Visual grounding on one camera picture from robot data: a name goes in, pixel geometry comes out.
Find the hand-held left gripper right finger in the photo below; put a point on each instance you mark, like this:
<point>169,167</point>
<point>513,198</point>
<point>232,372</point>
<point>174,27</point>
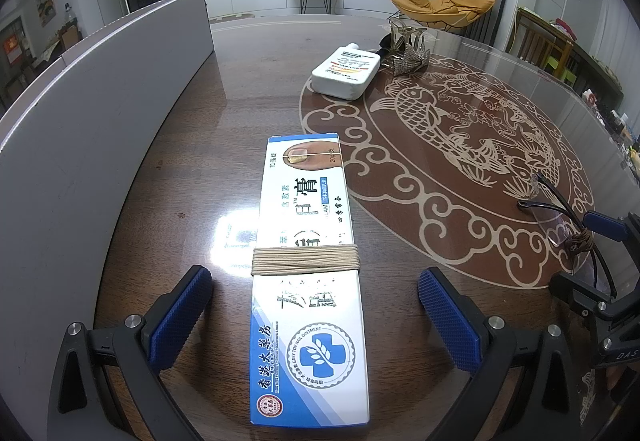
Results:
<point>450,321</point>

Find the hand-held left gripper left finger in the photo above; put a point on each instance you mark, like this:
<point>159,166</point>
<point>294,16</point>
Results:
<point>180,316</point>

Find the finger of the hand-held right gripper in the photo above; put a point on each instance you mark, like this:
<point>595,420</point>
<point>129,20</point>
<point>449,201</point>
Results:
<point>582,296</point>
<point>607,225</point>

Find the black frame eyeglasses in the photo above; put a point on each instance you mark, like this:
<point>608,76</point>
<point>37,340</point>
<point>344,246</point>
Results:
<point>560,231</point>

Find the blue and white ointment box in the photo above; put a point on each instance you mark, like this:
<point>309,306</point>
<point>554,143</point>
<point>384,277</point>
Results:
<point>305,201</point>

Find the brown patterned desktop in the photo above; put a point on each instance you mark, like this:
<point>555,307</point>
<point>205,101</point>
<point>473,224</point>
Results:
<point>240,86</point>

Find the wooden chair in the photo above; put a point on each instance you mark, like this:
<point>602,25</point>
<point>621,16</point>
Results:
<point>537,38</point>

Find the grey partition board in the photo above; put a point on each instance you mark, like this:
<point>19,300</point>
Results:
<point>100,131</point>

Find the glittery high-heel shoe ornament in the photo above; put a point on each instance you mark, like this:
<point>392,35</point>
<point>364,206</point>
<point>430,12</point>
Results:
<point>410,61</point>

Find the white plastic bottle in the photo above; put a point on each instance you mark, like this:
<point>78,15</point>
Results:
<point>345,76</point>

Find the orange lounge chair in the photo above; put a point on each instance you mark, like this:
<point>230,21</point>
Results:
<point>440,3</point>

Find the white television cabinet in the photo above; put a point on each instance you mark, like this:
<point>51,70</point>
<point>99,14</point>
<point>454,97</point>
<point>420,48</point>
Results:
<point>260,1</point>

